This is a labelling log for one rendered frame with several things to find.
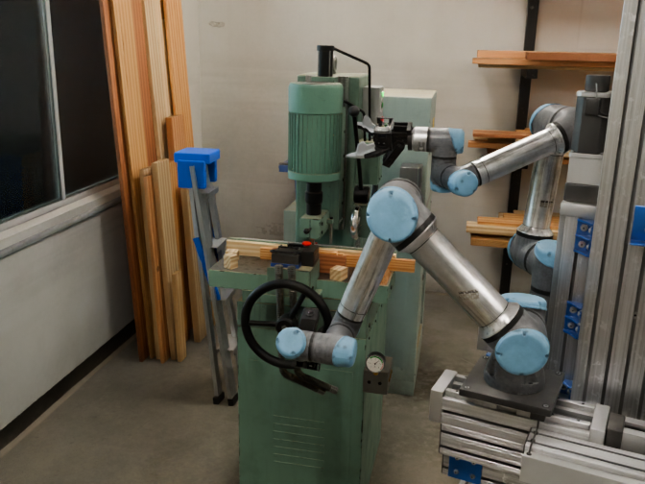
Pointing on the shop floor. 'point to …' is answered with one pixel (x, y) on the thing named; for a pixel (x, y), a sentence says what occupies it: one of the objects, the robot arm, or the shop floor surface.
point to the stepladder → (194, 180)
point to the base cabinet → (307, 417)
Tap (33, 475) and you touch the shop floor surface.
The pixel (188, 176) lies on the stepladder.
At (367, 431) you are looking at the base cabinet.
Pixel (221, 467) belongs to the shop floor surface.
